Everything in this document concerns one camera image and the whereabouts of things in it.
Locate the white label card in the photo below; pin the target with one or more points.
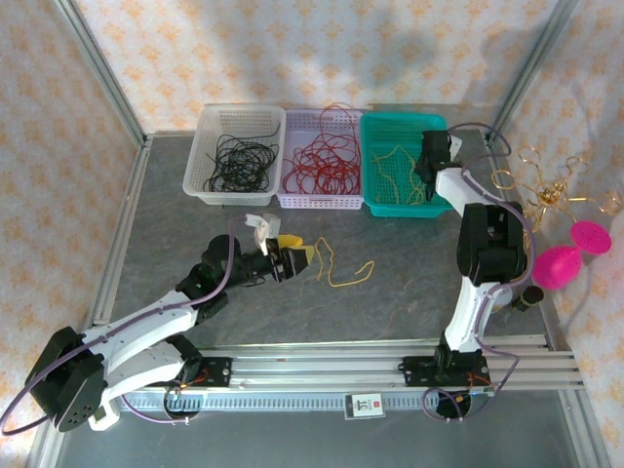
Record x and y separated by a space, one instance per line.
364 405

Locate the lilac plastic basket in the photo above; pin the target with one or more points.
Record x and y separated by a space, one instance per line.
317 202

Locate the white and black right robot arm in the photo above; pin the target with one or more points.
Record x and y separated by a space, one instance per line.
468 317

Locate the aluminium table side rail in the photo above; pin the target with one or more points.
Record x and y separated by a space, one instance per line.
122 234

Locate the white plastic basket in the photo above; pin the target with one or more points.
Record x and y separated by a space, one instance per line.
234 199

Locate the pink fuzzy object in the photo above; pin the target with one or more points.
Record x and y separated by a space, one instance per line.
556 268

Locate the black cylinder with gold rim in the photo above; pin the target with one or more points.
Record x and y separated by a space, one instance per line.
529 298

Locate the aluminium frame post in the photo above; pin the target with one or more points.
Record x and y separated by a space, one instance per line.
97 73
531 68

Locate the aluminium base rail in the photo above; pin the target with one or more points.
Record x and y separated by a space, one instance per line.
317 365

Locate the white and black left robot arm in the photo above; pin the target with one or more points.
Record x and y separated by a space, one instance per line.
146 317

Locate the teal plastic basket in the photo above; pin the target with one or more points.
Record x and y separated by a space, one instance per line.
390 212

